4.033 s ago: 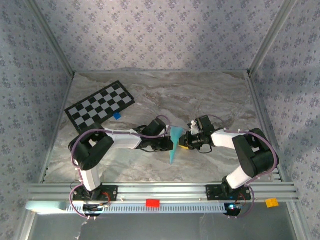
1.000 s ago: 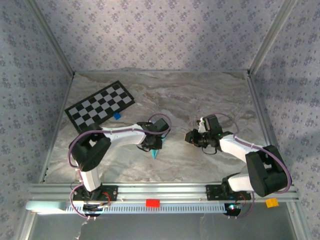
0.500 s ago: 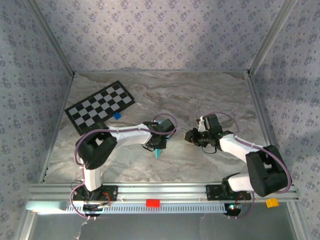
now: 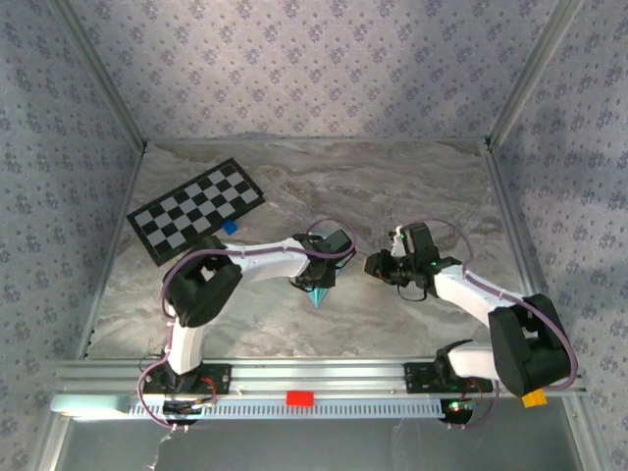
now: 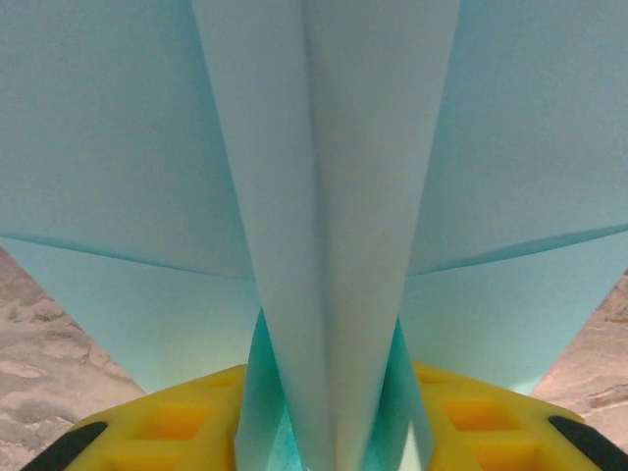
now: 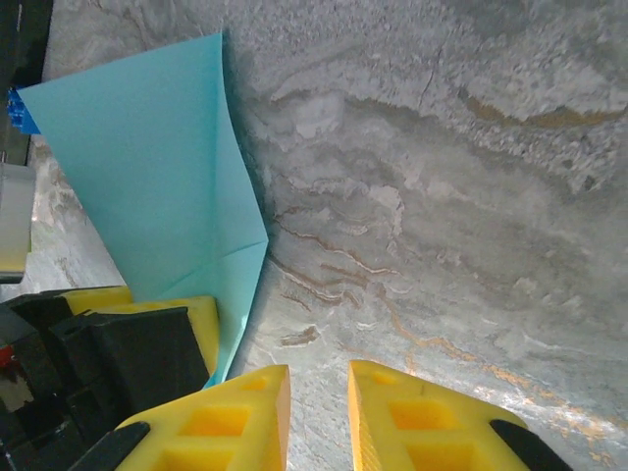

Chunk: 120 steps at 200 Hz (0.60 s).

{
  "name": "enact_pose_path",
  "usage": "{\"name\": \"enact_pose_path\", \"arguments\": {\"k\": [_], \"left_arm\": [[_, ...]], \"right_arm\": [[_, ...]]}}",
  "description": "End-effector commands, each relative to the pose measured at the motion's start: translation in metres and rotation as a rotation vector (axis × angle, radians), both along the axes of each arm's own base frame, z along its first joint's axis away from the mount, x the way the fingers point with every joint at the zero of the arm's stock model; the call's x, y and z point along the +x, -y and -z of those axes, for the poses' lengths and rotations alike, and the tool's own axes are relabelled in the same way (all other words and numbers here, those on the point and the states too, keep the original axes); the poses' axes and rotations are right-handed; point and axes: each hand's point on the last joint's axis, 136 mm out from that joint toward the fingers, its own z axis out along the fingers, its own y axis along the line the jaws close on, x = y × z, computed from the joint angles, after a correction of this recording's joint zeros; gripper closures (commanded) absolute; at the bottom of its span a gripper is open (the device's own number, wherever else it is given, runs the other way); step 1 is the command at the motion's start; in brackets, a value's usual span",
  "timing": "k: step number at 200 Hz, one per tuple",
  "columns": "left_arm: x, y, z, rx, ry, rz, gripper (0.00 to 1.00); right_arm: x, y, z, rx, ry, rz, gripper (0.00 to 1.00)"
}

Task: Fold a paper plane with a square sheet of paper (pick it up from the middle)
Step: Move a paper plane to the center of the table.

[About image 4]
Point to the light blue paper sheet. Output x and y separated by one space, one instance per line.
321 297

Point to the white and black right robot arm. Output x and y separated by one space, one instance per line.
471 294

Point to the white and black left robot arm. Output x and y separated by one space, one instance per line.
255 262

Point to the blue toy brick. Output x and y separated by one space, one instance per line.
229 227

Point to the red toy brick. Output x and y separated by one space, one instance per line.
299 398

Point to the black and white chessboard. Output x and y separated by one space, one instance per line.
196 206

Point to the black circuit board with light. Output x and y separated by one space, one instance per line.
458 414

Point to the grey metal panel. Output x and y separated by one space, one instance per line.
294 446

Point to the orange toy brick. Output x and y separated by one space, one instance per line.
535 400

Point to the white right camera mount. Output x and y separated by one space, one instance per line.
396 243

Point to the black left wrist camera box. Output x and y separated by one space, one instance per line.
338 243

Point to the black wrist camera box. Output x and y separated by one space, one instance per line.
422 243
338 243

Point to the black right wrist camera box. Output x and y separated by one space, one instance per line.
422 243

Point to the aluminium mounting rail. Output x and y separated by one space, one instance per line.
319 375

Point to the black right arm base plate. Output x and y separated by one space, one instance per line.
417 378

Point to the aluminium frame bar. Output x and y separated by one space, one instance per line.
314 140
103 73
517 235
531 73
114 245

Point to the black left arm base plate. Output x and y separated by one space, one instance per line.
218 380

